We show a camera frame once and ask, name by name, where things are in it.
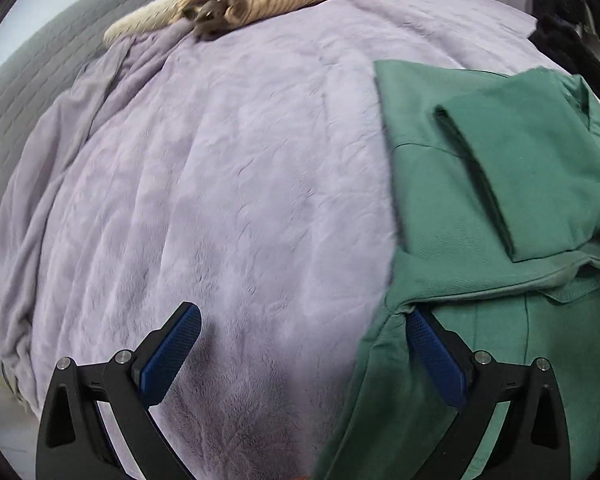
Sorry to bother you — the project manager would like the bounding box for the cream knitted pillow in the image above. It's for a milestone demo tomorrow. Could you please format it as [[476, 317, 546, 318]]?
[[102, 0, 178, 48]]

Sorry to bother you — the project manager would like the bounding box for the lilac plush bed blanket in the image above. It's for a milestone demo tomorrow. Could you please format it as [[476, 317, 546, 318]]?
[[0, 0, 566, 479]]

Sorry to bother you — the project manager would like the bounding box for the green work jacket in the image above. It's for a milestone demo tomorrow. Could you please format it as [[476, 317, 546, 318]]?
[[314, 60, 600, 479]]

